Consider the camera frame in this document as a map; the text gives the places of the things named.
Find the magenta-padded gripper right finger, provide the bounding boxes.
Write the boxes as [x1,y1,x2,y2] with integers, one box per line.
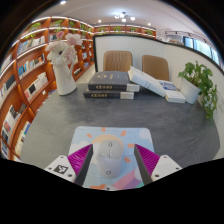
[133,143,183,186]

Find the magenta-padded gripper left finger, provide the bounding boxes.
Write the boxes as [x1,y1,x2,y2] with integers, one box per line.
[44,143,95,187]

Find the white computer mouse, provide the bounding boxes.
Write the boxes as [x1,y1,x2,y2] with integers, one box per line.
[96,139,124,179]

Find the pastel sun print mouse pad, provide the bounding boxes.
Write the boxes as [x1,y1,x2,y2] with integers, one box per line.
[68,126,155,191]

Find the white book with blue cover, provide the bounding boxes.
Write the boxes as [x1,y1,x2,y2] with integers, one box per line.
[158,79,187,104]

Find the white plant pot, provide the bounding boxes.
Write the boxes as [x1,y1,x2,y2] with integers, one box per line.
[179,77,203,105]

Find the white ceramic vase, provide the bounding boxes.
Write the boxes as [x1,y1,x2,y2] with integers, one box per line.
[53,61,78,97]

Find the dark hardcover book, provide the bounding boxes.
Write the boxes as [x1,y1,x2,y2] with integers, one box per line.
[83,89,135,100]
[87,70,141,93]

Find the thick white book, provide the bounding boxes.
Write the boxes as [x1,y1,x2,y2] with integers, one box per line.
[127,65,168,98]

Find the green leafy pothos plant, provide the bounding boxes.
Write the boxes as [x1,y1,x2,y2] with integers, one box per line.
[178,60,218,120]

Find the orange wooden bookshelf unit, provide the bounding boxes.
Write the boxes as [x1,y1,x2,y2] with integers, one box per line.
[0,15,158,161]

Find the tan upholstered chair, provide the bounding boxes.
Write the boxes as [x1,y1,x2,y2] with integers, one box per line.
[141,54,170,82]
[102,50,134,73]

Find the window with curtains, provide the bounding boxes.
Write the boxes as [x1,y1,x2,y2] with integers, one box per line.
[183,35,222,66]

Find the multi-bulb ceiling lamp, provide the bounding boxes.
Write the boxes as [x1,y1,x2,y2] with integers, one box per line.
[114,11,137,24]

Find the recessed ceiling spotlights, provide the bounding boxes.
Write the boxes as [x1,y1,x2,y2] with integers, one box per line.
[59,0,151,27]

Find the black track light rail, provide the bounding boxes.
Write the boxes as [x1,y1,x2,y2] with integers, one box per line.
[164,29,204,42]

